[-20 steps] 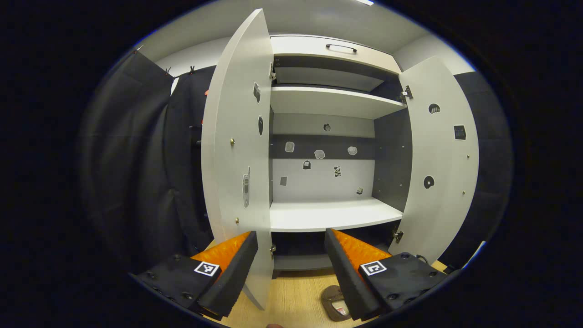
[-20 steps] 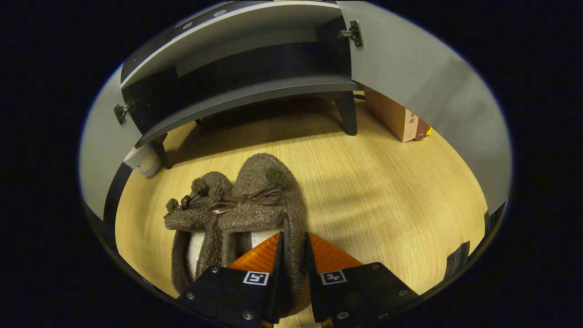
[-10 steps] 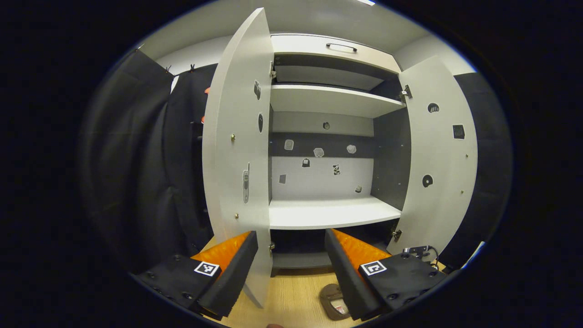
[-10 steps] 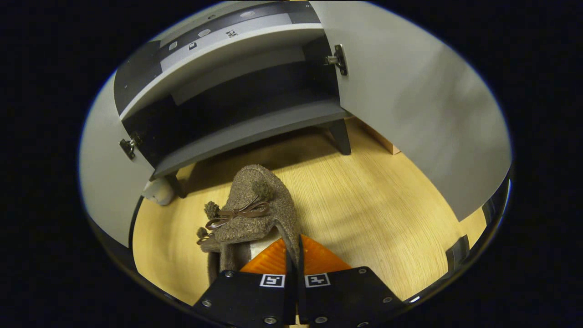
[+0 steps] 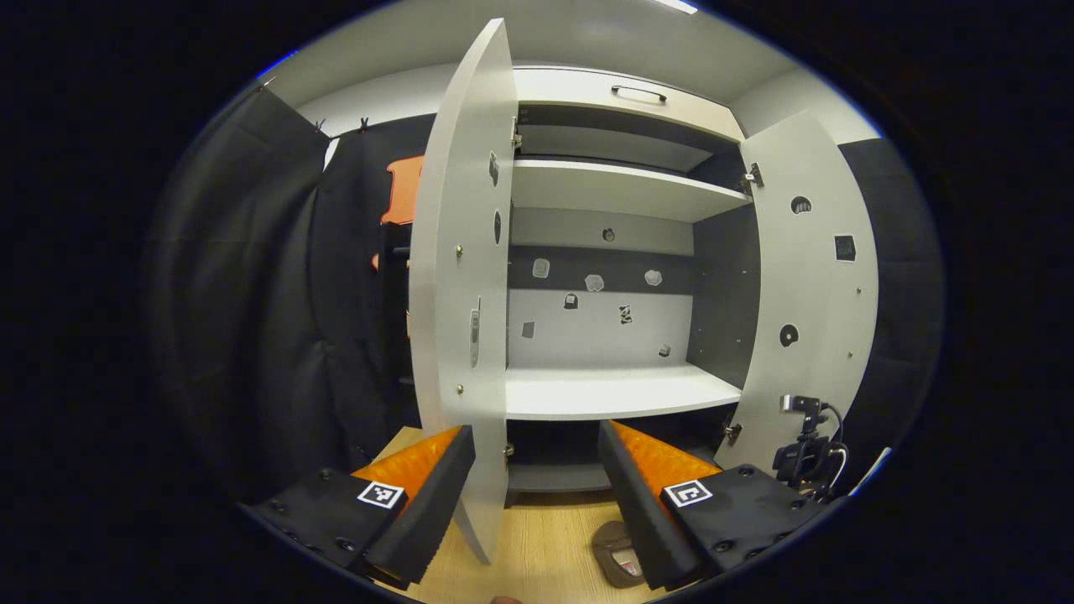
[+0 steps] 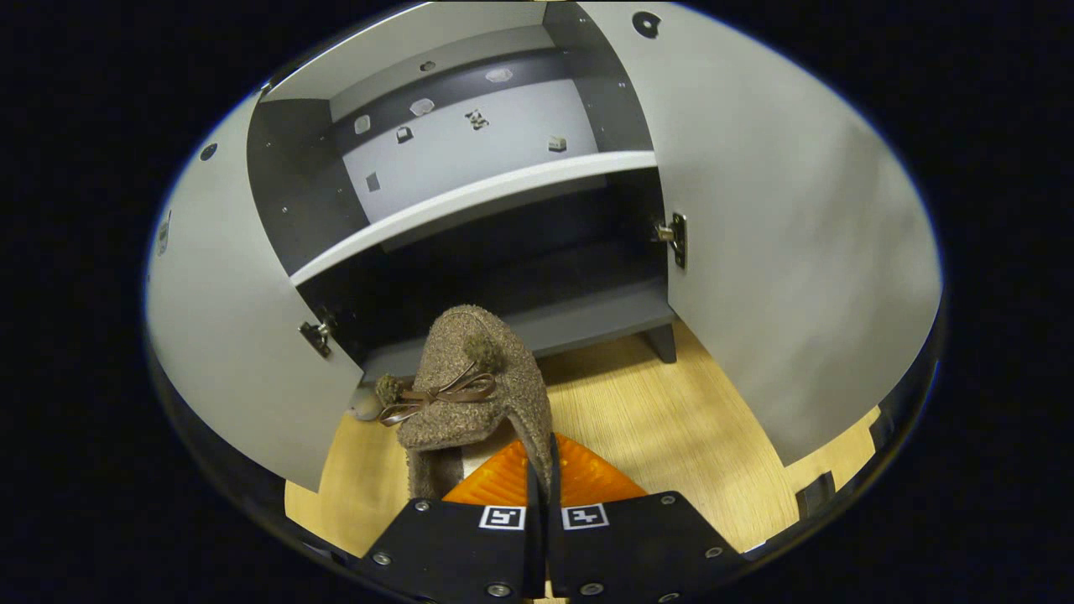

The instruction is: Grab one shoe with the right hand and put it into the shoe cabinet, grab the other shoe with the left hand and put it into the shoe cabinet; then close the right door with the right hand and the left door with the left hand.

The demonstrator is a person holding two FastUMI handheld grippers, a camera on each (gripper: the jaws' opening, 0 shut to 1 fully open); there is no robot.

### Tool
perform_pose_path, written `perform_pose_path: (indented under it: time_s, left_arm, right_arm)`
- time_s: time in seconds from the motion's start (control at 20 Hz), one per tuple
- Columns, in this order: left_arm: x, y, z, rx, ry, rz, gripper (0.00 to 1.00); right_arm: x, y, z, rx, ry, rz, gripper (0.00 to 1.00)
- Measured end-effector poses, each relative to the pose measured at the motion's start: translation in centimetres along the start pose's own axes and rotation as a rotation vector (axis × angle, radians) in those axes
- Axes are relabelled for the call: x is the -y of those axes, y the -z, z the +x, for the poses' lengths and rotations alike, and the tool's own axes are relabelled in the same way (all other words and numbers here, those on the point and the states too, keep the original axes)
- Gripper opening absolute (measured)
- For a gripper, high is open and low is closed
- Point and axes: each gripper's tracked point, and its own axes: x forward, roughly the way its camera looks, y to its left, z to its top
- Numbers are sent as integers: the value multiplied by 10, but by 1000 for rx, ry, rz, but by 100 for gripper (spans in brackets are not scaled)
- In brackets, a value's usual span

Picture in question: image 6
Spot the metal door hinge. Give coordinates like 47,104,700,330
299,317,336,360
654,212,688,270

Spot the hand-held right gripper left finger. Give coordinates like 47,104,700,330
356,435,547,601

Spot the brown fuzzy slipper shoe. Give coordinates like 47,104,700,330
375,305,555,502

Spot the white grey shoe cabinet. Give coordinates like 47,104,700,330
144,0,945,496

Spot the white cabinet shelf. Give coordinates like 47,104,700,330
289,151,658,286

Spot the white cabinet door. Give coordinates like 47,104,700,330
144,88,366,494
579,0,945,468

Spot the small black block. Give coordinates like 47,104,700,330
795,471,837,519

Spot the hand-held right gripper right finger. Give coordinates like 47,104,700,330
546,431,747,604

